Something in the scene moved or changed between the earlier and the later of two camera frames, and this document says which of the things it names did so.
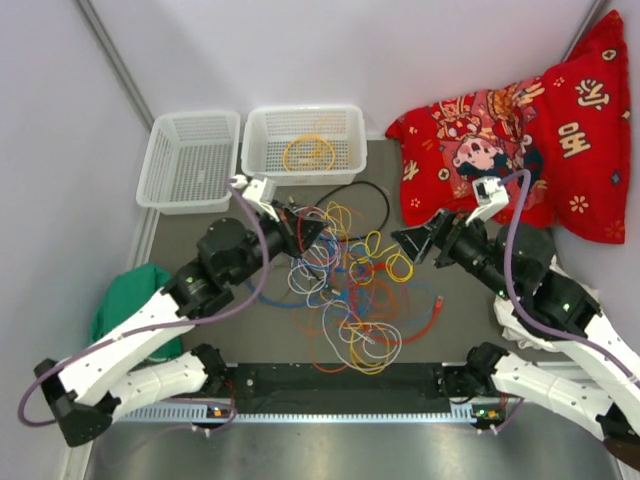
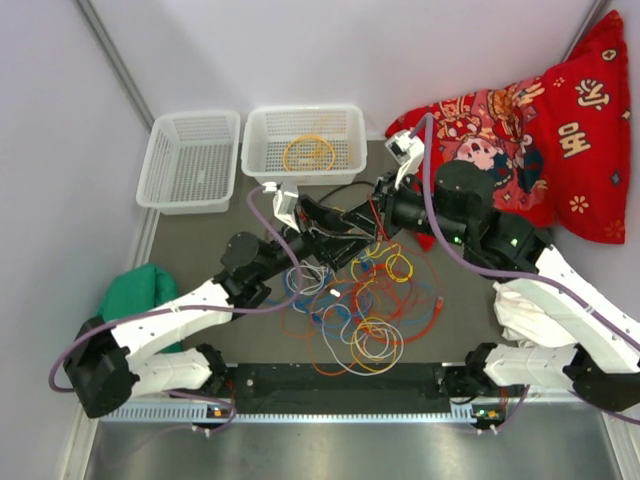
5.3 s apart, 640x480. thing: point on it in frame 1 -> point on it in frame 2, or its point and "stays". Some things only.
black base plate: [337, 388] stays
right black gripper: [444, 229] -> [386, 199]
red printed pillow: [570, 128] stays
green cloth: [125, 291] stays
